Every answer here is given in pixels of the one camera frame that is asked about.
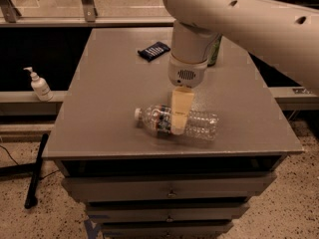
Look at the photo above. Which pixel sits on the white pump lotion bottle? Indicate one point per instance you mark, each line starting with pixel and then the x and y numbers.
pixel 40 86

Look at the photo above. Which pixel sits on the metal railing frame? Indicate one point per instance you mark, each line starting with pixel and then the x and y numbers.
pixel 83 13

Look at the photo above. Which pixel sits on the black pole on floor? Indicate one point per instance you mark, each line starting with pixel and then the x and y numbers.
pixel 31 199

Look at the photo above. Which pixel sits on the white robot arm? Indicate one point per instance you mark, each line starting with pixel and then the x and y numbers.
pixel 284 36

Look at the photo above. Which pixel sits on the grey drawer cabinet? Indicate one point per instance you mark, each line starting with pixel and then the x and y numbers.
pixel 135 184

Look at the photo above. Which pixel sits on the clear plastic water bottle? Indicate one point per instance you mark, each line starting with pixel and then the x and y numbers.
pixel 157 120

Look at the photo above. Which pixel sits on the dark blue snack bar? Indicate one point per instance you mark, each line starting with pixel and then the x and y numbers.
pixel 154 51

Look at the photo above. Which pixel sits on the green soda can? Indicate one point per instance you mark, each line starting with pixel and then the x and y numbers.
pixel 212 58

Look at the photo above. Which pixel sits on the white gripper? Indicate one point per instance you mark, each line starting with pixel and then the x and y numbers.
pixel 184 73

